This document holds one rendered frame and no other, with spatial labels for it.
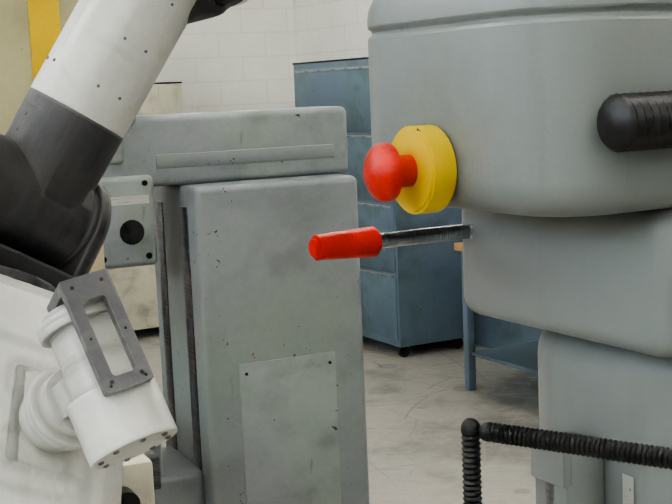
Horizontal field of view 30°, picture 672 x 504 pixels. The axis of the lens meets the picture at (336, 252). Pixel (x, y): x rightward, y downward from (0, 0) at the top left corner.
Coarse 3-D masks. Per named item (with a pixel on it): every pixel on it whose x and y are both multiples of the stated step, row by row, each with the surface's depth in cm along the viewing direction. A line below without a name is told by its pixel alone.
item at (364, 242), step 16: (464, 224) 99; (320, 240) 93; (336, 240) 93; (352, 240) 94; (368, 240) 94; (384, 240) 96; (400, 240) 96; (416, 240) 97; (432, 240) 98; (448, 240) 99; (320, 256) 93; (336, 256) 93; (352, 256) 94; (368, 256) 95
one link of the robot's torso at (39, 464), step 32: (0, 288) 98; (32, 288) 101; (0, 320) 96; (32, 320) 98; (0, 352) 95; (32, 352) 97; (0, 384) 93; (0, 416) 92; (0, 448) 91; (32, 448) 93; (64, 448) 92; (0, 480) 90; (32, 480) 91; (64, 480) 93; (96, 480) 95
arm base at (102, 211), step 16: (96, 192) 110; (96, 208) 109; (96, 224) 109; (96, 240) 109; (0, 256) 103; (16, 256) 104; (80, 256) 108; (96, 256) 109; (32, 272) 105; (48, 272) 106; (64, 272) 108; (80, 272) 108
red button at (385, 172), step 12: (384, 144) 83; (372, 156) 83; (384, 156) 83; (396, 156) 82; (408, 156) 84; (372, 168) 83; (384, 168) 82; (396, 168) 82; (408, 168) 84; (372, 180) 84; (384, 180) 82; (396, 180) 82; (408, 180) 84; (372, 192) 84; (384, 192) 83; (396, 192) 83
